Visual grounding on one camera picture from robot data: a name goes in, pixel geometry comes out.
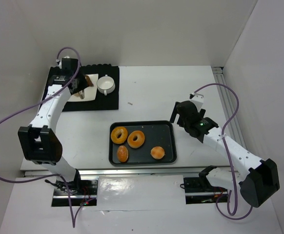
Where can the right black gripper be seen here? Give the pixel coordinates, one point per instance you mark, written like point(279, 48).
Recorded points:
point(176, 113)

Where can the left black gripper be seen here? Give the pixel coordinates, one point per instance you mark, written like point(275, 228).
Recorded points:
point(78, 84)

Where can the brown chocolate croissant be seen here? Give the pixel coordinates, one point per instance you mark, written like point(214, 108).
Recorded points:
point(88, 80)

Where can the silver metal tongs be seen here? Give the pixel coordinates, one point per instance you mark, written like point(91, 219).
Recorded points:
point(81, 94)

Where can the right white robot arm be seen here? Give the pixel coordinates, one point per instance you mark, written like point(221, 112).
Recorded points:
point(257, 179)

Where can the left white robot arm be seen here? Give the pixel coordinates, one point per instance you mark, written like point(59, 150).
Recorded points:
point(38, 140)

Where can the oval orange bread roll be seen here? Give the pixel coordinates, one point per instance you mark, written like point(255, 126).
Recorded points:
point(122, 154)

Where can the black rectangular tray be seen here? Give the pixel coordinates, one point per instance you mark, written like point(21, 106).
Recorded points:
point(157, 133)

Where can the white square plate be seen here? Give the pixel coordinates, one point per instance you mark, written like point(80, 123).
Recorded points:
point(89, 92)

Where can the round orange bun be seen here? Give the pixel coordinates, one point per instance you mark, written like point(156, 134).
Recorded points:
point(157, 152)

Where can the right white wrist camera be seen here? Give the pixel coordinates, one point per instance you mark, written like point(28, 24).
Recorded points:
point(197, 99)

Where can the white handled cup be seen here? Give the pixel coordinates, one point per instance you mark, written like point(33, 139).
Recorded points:
point(106, 85)

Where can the aluminium rail right side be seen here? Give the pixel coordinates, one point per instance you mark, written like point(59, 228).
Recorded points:
point(229, 104)

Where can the aluminium rail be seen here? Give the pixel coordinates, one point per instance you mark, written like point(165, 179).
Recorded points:
point(229, 104)
point(125, 171)

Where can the glazed ring donut right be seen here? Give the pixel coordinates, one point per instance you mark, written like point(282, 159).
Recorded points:
point(136, 139)

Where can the glazed ring donut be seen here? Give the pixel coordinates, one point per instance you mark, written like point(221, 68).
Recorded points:
point(136, 139)
point(119, 135)

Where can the glazed ring donut left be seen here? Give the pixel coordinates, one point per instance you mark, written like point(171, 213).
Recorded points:
point(119, 135)

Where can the aluminium rail front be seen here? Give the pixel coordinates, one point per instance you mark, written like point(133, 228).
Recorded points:
point(125, 171)

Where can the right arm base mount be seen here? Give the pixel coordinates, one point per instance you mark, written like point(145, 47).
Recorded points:
point(198, 193)

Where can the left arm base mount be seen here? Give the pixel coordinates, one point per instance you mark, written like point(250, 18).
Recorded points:
point(86, 195)

